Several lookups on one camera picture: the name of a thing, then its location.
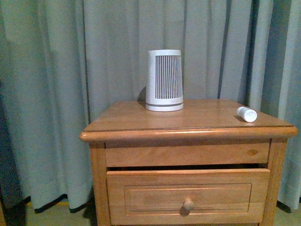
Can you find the wooden drawer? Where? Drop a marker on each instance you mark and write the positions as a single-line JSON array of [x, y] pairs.
[[207, 196]]

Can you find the white medicine bottle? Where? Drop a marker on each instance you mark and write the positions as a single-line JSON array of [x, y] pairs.
[[247, 114]]

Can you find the white cylindrical air purifier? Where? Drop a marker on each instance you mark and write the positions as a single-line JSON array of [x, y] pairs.
[[164, 89]]

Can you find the wooden nightstand cabinet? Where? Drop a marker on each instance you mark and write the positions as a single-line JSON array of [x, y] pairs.
[[205, 135]]

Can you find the grey curtain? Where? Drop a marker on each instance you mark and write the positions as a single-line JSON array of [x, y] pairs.
[[63, 62]]

